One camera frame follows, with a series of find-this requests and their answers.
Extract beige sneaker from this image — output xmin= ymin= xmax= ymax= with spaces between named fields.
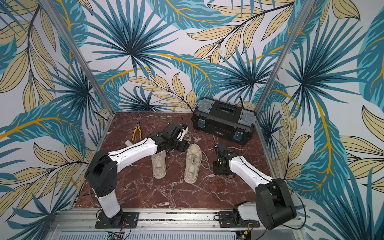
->
xmin=184 ymin=144 xmax=202 ymax=184
xmin=151 ymin=151 xmax=167 ymax=179

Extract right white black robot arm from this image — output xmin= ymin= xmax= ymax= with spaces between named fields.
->
xmin=214 ymin=144 xmax=297 ymax=230

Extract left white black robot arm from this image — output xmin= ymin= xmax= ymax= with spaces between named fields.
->
xmin=85 ymin=123 xmax=189 ymax=225

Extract small beige cylinder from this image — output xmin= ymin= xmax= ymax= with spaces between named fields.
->
xmin=125 ymin=140 xmax=134 ymax=147

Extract black grey toolbox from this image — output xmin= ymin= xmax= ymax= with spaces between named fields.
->
xmin=192 ymin=98 xmax=257 ymax=146

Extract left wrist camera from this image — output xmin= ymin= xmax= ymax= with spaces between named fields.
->
xmin=177 ymin=127 xmax=189 ymax=141

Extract yellow handled pliers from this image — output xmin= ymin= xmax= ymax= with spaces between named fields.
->
xmin=132 ymin=121 xmax=143 ymax=142

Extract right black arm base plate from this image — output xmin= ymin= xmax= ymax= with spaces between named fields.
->
xmin=214 ymin=211 xmax=260 ymax=229

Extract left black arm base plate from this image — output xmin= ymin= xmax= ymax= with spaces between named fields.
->
xmin=95 ymin=211 xmax=140 ymax=229

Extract right aluminium corner post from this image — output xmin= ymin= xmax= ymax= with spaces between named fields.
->
xmin=255 ymin=1 xmax=315 ymax=116

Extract aluminium corner post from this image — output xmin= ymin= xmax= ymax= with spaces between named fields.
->
xmin=255 ymin=1 xmax=315 ymax=116
xmin=39 ymin=0 xmax=115 ymax=116

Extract aluminium front rail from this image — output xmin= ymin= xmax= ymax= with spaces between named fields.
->
xmin=45 ymin=209 xmax=309 ymax=240

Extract left aluminium corner post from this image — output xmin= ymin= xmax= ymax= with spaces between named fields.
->
xmin=39 ymin=0 xmax=115 ymax=116

